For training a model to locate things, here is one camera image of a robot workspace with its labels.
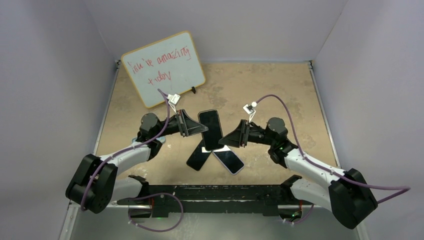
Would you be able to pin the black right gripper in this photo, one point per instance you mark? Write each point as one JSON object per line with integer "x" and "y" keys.
{"x": 238, "y": 137}

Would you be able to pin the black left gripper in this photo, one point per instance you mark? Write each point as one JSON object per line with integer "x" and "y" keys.
{"x": 189, "y": 126}

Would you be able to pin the black phone case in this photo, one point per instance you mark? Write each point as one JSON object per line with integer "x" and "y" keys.
{"x": 212, "y": 130}

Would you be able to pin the lavender phone case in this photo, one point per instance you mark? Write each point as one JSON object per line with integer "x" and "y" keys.
{"x": 229, "y": 160}

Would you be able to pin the light blue phone case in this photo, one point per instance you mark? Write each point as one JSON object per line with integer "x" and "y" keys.
{"x": 161, "y": 139}

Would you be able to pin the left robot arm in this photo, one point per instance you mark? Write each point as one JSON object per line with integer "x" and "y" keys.
{"x": 94, "y": 184}

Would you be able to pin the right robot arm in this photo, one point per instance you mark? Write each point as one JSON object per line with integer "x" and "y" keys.
{"x": 341, "y": 192}

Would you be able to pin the black phone with white sticker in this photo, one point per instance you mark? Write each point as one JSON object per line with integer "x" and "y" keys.
{"x": 198, "y": 157}

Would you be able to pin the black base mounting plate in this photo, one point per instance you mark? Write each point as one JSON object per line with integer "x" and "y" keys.
{"x": 269, "y": 200}

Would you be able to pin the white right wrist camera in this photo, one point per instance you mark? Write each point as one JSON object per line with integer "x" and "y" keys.
{"x": 250, "y": 110}

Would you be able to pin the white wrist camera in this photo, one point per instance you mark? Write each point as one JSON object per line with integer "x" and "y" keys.
{"x": 250, "y": 110}
{"x": 173, "y": 99}

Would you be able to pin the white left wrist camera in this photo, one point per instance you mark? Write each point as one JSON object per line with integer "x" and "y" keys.
{"x": 173, "y": 99}

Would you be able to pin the white board with yellow frame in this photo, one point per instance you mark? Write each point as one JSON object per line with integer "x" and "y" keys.
{"x": 170, "y": 65}

